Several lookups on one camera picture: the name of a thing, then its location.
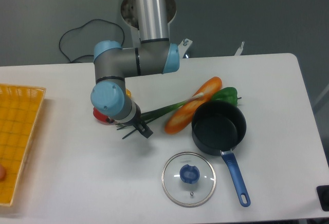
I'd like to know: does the yellow woven basket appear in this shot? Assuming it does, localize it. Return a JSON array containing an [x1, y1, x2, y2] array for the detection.
[[1, 84, 46, 207]]

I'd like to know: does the green onion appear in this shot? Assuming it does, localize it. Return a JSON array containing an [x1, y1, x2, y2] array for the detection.
[[116, 92, 204, 140]]

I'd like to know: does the orange bread loaf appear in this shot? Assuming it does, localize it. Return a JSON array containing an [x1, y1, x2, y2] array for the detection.
[[164, 77, 222, 135]]

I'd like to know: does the white table clamp bracket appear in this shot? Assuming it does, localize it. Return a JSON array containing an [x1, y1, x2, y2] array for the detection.
[[234, 41, 245, 56]]

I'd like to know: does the black cable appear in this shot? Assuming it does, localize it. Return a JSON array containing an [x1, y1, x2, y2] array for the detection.
[[59, 18, 125, 64]]

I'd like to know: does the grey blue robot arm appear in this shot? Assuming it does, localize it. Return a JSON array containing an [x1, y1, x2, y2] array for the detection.
[[90, 0, 179, 138]]

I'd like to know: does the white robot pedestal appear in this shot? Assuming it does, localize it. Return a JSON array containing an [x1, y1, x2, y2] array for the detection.
[[121, 0, 193, 59]]

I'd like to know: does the black pot blue handle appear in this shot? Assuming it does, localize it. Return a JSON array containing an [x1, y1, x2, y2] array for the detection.
[[191, 100, 251, 208]]

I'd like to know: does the yellow bell pepper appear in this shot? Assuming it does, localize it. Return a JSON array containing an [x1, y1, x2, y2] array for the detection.
[[126, 89, 132, 98]]

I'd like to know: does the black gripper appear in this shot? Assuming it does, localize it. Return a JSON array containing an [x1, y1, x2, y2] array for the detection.
[[120, 107, 153, 138]]

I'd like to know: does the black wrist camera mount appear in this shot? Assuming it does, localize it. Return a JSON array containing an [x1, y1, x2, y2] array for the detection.
[[105, 117, 116, 124]]

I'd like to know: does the green bell pepper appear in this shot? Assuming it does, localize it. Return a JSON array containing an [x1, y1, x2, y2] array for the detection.
[[211, 87, 241, 106]]

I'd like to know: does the black device at table edge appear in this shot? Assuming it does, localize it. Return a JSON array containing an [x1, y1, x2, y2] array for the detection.
[[316, 185, 329, 212]]

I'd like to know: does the glass lid blue knob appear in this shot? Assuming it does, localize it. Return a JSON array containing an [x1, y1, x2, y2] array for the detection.
[[161, 152, 216, 208]]

